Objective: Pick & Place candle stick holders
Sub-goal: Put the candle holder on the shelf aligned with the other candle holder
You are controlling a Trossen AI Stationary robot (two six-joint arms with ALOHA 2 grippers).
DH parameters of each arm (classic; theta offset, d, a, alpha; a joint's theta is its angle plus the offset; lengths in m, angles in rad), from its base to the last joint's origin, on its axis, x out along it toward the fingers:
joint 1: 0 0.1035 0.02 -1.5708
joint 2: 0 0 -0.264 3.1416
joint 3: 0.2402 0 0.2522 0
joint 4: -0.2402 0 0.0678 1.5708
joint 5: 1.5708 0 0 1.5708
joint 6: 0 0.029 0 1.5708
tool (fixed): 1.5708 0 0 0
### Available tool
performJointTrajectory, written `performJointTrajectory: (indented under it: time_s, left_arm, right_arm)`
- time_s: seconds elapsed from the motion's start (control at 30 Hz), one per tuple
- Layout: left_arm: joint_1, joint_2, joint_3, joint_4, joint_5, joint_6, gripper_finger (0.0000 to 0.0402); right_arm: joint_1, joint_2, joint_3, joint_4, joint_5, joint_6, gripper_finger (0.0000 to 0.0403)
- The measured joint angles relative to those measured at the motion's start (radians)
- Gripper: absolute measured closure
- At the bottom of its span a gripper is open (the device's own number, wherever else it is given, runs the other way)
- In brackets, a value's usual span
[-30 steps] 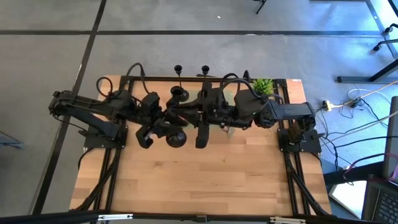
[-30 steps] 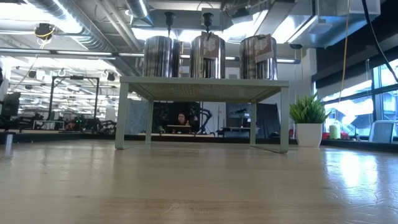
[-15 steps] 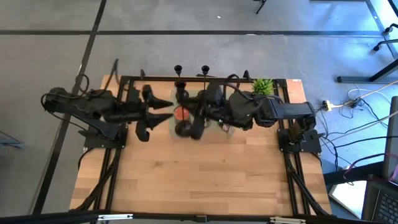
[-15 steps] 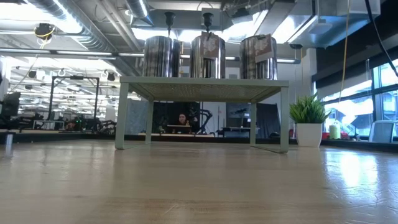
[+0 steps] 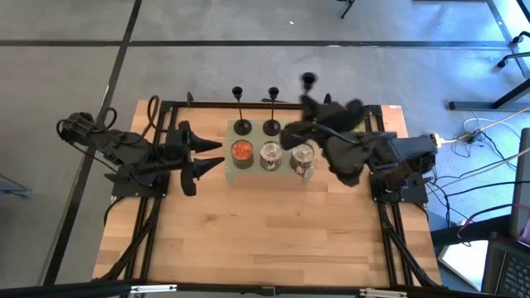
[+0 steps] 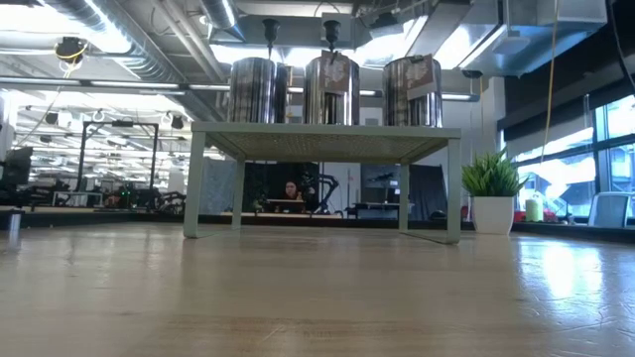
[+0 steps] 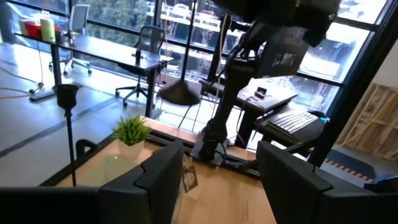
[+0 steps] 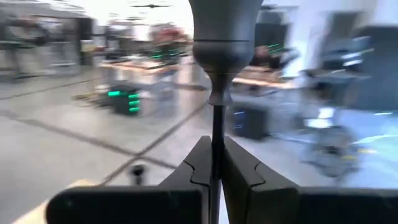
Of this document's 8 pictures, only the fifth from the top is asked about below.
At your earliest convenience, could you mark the orange scented candle tin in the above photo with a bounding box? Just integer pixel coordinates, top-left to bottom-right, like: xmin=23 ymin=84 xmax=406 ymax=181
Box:
xmin=229 ymin=138 xmax=255 ymax=170

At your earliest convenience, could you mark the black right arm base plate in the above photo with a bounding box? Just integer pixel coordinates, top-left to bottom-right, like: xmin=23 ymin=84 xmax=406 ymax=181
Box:
xmin=369 ymin=170 xmax=430 ymax=204

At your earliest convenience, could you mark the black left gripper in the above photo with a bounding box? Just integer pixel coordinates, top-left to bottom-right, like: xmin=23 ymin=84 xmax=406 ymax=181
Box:
xmin=165 ymin=120 xmax=226 ymax=198

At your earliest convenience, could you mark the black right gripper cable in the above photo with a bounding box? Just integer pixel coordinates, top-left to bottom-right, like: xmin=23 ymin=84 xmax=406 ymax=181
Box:
xmin=304 ymin=122 xmax=364 ymax=146

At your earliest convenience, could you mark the black chair caster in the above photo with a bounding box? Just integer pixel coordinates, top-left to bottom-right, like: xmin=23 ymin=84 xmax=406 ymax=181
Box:
xmin=495 ymin=50 xmax=530 ymax=70
xmin=508 ymin=29 xmax=530 ymax=46

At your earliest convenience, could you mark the black power adapter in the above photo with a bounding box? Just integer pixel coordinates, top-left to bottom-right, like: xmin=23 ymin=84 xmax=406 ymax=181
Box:
xmin=457 ymin=129 xmax=484 ymax=144

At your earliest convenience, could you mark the beige floor cable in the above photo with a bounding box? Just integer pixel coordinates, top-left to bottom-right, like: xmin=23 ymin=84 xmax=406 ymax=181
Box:
xmin=450 ymin=106 xmax=530 ymax=144

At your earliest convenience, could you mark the dark laptop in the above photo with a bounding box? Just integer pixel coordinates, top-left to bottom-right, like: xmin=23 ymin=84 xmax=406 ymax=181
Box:
xmin=481 ymin=238 xmax=530 ymax=298

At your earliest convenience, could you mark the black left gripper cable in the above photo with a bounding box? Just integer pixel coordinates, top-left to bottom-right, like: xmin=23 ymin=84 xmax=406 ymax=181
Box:
xmin=55 ymin=94 xmax=161 ymax=142

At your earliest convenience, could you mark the black tripod leg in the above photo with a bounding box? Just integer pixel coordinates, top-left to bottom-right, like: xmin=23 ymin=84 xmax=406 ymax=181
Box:
xmin=337 ymin=0 xmax=357 ymax=20

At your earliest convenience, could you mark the black desk foot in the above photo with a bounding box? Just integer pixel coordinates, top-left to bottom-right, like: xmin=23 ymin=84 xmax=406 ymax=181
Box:
xmin=449 ymin=78 xmax=530 ymax=112

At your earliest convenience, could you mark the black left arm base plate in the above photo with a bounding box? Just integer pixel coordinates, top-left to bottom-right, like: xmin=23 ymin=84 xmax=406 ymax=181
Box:
xmin=111 ymin=165 xmax=171 ymax=199

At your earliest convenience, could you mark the pink floor cable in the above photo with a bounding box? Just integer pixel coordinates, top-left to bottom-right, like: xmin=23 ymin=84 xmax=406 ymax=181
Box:
xmin=455 ymin=202 xmax=530 ymax=242

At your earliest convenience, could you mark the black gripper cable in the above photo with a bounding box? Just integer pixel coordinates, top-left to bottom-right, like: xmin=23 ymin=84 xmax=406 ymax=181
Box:
xmin=55 ymin=94 xmax=161 ymax=142
xmin=304 ymin=122 xmax=364 ymax=146

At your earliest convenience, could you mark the black aluminium table frame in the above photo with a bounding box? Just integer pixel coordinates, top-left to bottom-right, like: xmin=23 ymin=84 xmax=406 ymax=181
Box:
xmin=97 ymin=91 xmax=442 ymax=291

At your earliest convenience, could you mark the dark computer monitor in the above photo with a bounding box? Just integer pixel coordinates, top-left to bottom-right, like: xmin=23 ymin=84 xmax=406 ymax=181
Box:
xmin=509 ymin=127 xmax=530 ymax=241

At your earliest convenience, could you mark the white flat board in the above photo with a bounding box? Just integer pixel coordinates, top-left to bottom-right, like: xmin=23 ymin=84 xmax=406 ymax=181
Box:
xmin=436 ymin=239 xmax=490 ymax=293

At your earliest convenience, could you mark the black floor cable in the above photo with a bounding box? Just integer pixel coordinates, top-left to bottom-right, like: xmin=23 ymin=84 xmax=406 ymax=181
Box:
xmin=430 ymin=180 xmax=530 ymax=199

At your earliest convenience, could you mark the green perforated metal shelf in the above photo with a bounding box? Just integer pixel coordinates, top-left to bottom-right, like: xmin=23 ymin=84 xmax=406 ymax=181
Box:
xmin=222 ymin=118 xmax=315 ymax=186

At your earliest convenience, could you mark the black candlestick holder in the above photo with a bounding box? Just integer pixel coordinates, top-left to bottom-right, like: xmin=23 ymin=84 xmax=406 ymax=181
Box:
xmin=262 ymin=86 xmax=282 ymax=137
xmin=301 ymin=71 xmax=318 ymax=100
xmin=230 ymin=85 xmax=253 ymax=137

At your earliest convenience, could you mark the silver candle tin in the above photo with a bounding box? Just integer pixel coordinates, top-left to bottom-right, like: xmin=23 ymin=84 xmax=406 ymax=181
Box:
xmin=289 ymin=142 xmax=316 ymax=178
xmin=259 ymin=140 xmax=284 ymax=172

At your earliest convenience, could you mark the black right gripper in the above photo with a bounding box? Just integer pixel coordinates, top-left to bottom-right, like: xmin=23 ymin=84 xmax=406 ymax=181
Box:
xmin=280 ymin=94 xmax=368 ymax=151

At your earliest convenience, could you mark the black crossbar with silver brackets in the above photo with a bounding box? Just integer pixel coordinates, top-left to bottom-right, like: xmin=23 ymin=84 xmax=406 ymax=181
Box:
xmin=0 ymin=279 xmax=530 ymax=298

